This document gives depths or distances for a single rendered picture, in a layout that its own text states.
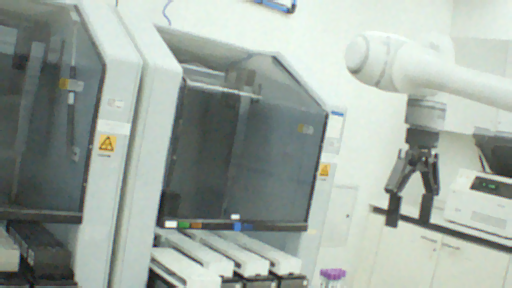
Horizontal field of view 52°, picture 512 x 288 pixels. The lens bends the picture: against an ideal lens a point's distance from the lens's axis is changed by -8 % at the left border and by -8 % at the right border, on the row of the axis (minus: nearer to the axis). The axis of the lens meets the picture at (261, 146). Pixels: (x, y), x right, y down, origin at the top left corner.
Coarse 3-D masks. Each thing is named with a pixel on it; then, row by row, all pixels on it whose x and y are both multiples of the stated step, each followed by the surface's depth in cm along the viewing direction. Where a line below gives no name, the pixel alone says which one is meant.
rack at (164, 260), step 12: (156, 252) 174; (168, 252) 177; (156, 264) 174; (168, 264) 165; (180, 264) 167; (192, 264) 169; (168, 276) 164; (180, 276) 172; (192, 276) 157; (204, 276) 159; (216, 276) 162
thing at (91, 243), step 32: (64, 0) 183; (96, 32) 158; (128, 64) 153; (128, 96) 154; (96, 128) 150; (96, 160) 151; (96, 192) 153; (64, 224) 160; (96, 224) 154; (96, 256) 155
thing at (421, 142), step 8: (408, 128) 118; (416, 128) 117; (408, 136) 118; (416, 136) 116; (424, 136) 116; (432, 136) 116; (408, 144) 118; (416, 144) 116; (424, 144) 116; (432, 144) 116; (416, 152) 117; (424, 152) 119; (416, 160) 117; (424, 168) 120
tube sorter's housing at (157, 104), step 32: (128, 32) 172; (192, 32) 218; (160, 64) 160; (288, 64) 222; (160, 96) 161; (320, 96) 207; (160, 128) 162; (128, 160) 161; (160, 160) 164; (128, 192) 160; (160, 192) 166; (320, 192) 208; (128, 224) 161; (320, 224) 211; (128, 256) 162
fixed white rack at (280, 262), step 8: (240, 240) 215; (248, 240) 217; (256, 240) 220; (248, 248) 209; (256, 248) 207; (264, 248) 210; (272, 248) 212; (264, 256) 201; (272, 256) 199; (280, 256) 201; (288, 256) 203; (272, 264) 210; (280, 264) 195; (288, 264) 196; (296, 264) 199; (280, 272) 195; (296, 272) 199
